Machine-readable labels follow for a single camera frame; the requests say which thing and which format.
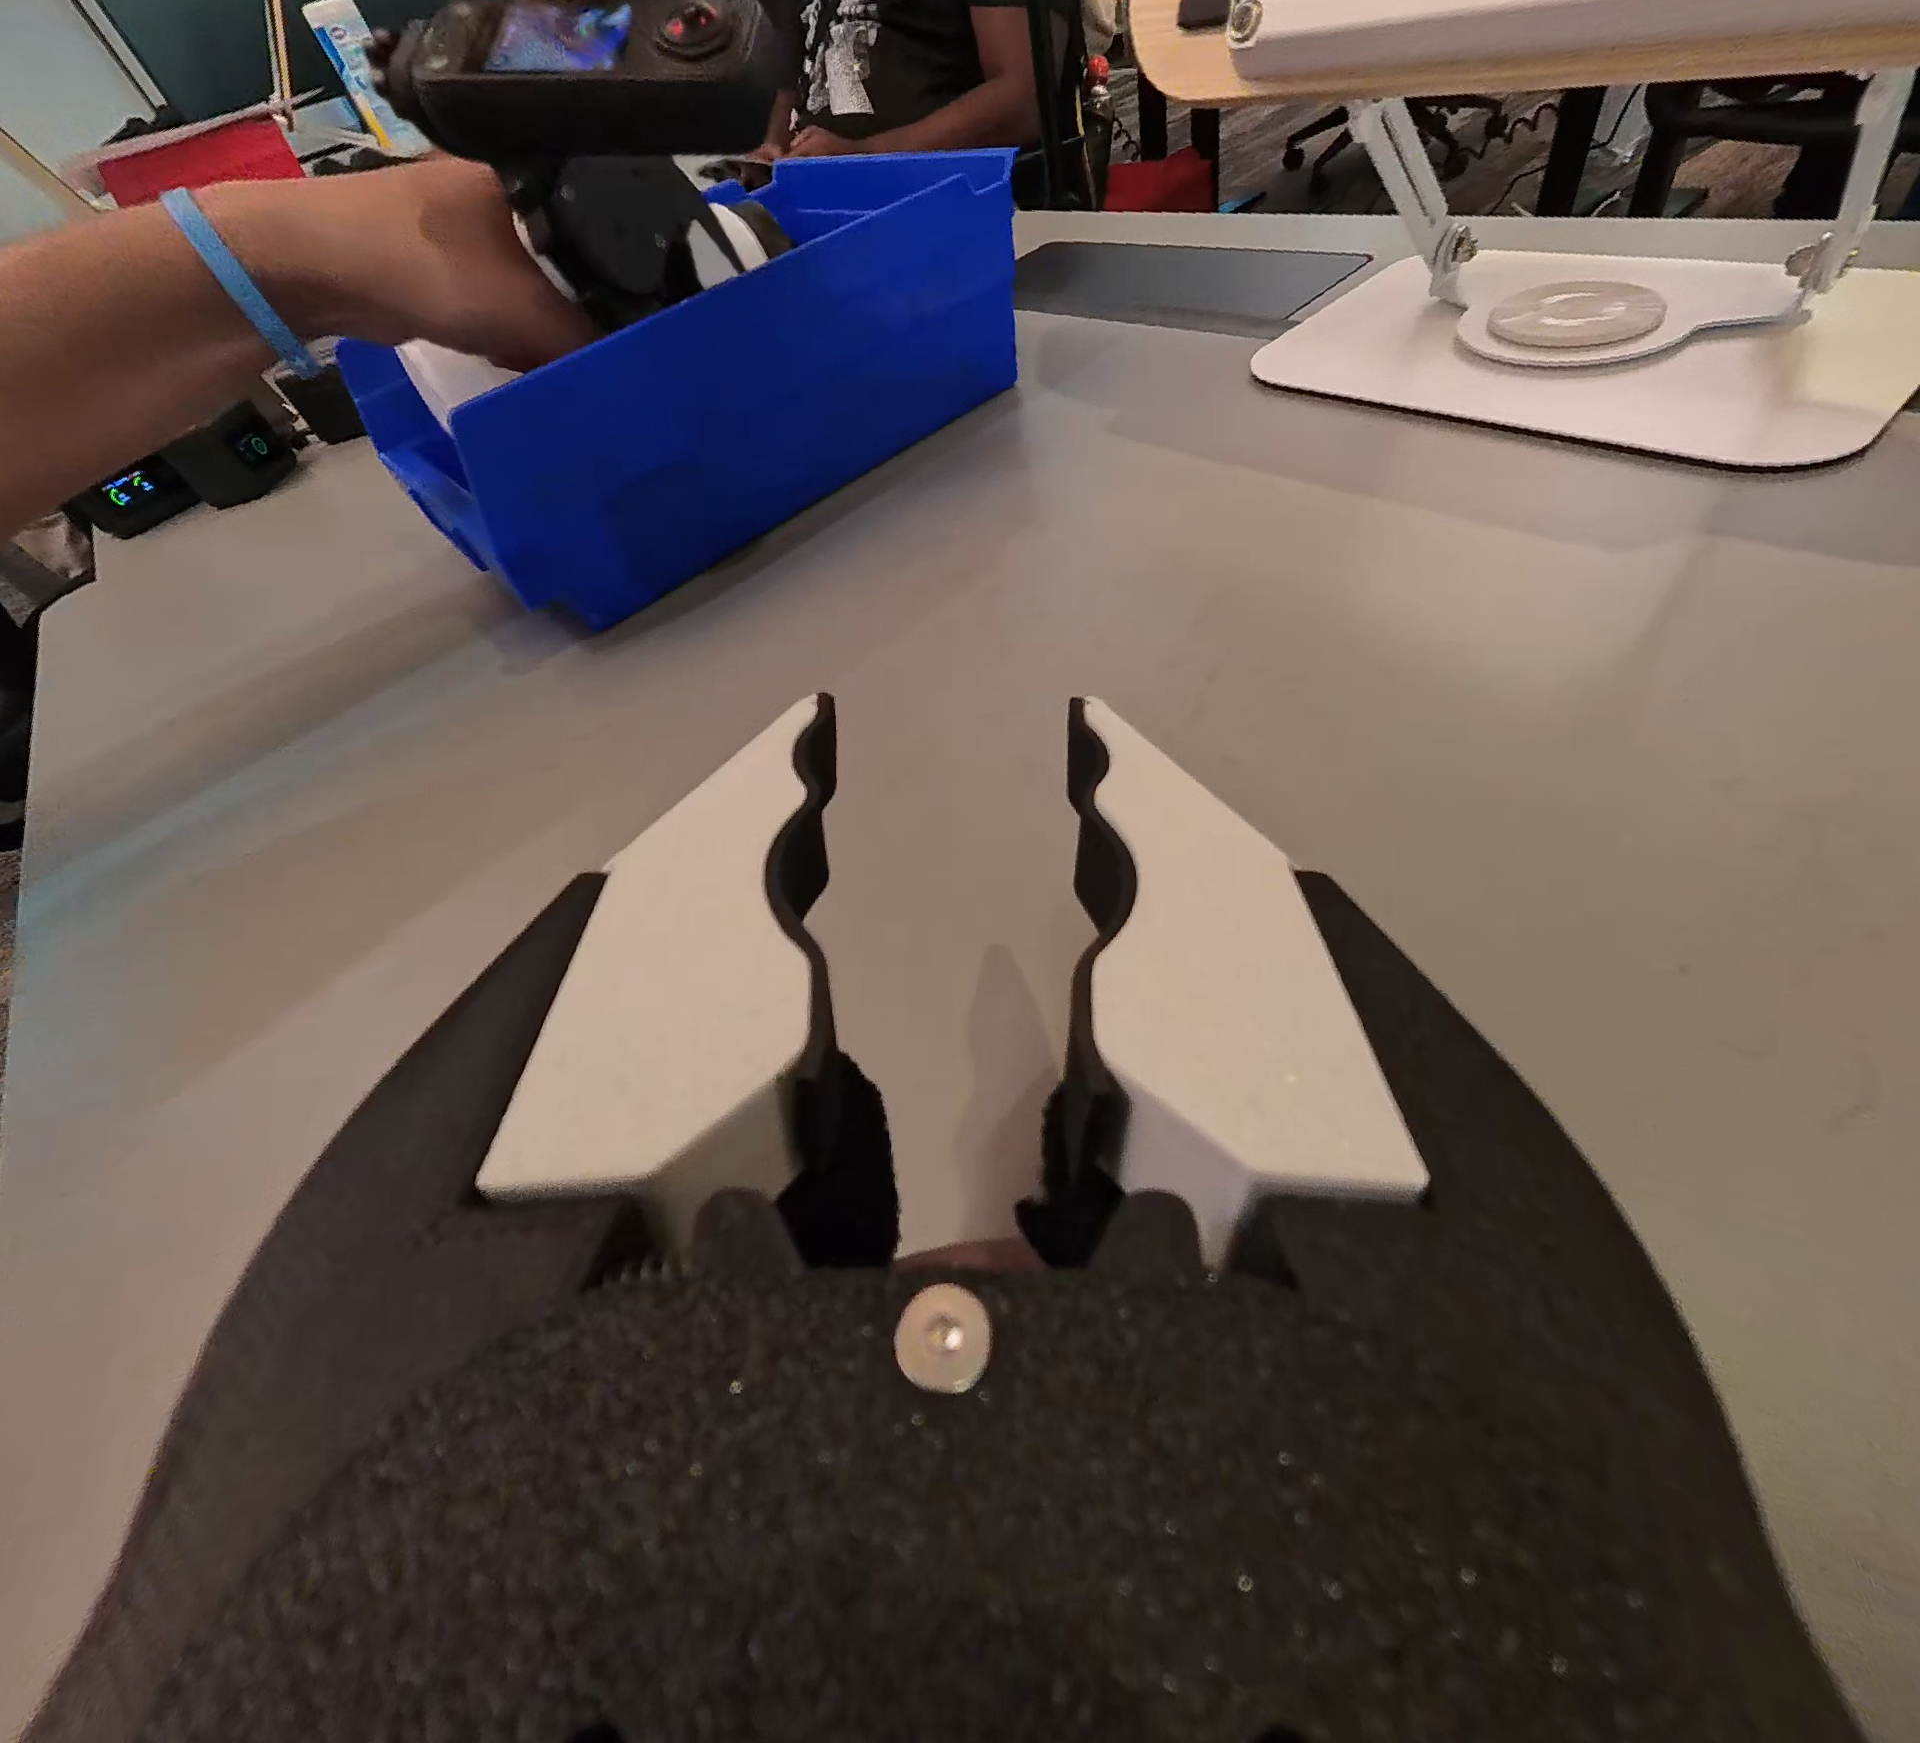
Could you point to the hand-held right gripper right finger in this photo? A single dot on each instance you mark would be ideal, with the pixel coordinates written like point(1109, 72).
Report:
point(1245, 1024)

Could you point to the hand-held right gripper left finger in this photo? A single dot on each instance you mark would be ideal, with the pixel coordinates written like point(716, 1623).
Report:
point(660, 1010)

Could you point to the white cylindrical container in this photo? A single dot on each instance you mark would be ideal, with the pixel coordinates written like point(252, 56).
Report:
point(451, 377)

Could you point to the blue plastic bin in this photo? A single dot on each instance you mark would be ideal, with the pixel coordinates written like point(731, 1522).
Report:
point(750, 423)

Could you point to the person's left forearm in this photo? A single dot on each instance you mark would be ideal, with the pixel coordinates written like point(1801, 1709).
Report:
point(106, 348)

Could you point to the red flat object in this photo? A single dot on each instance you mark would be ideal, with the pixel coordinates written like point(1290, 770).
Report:
point(197, 167)

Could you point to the white wipes canister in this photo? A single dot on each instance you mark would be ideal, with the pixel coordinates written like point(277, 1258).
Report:
point(343, 50)

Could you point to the blue wristband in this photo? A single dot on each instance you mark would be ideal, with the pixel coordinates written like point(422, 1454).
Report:
point(249, 289)

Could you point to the small black box device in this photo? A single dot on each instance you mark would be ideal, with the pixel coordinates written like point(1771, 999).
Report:
point(323, 408)

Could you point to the red bag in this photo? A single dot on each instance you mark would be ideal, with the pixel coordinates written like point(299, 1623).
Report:
point(1164, 182)

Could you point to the black chair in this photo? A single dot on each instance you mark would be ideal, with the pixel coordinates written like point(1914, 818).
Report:
point(1725, 123)

